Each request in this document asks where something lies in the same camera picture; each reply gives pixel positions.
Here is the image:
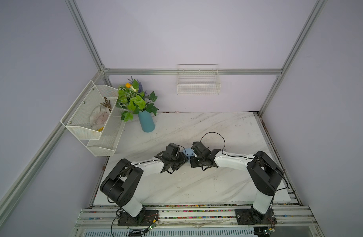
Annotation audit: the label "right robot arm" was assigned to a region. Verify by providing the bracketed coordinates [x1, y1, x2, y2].
[190, 142, 284, 215]

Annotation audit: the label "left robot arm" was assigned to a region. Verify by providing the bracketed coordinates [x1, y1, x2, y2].
[100, 143, 189, 218]

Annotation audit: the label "teal vase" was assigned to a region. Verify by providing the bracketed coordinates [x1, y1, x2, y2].
[138, 111, 155, 133]

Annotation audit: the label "artificial green plant bouquet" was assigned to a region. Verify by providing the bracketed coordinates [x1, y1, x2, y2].
[116, 77, 159, 122]

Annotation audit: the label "brown twigs in shelf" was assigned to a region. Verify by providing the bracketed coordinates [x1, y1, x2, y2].
[101, 97, 112, 112]

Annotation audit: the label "white two-tier mesh shelf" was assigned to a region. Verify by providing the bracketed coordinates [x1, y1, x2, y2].
[60, 81, 125, 157]

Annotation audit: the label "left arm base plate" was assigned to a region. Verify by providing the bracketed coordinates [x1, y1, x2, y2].
[117, 210, 159, 227]

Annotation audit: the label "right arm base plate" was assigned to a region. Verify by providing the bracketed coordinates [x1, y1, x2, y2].
[235, 208, 277, 226]

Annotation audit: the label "white wire wall basket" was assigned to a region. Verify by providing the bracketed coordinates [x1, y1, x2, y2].
[177, 64, 221, 95]

